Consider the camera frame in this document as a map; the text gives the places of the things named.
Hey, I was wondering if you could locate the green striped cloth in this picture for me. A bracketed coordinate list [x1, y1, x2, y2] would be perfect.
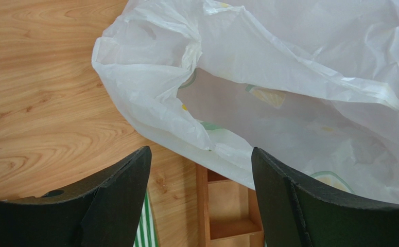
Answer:
[133, 192, 160, 247]

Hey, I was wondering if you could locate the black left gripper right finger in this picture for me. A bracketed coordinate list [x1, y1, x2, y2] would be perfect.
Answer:
[251, 148, 399, 246]

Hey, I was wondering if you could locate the white plastic bag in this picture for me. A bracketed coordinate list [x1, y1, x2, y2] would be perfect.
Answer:
[92, 1, 399, 203]

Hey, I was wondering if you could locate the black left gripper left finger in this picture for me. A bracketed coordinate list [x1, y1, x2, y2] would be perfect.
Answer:
[0, 146, 152, 246]

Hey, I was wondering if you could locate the wooden divided tray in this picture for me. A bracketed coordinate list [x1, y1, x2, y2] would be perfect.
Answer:
[196, 164, 265, 246]

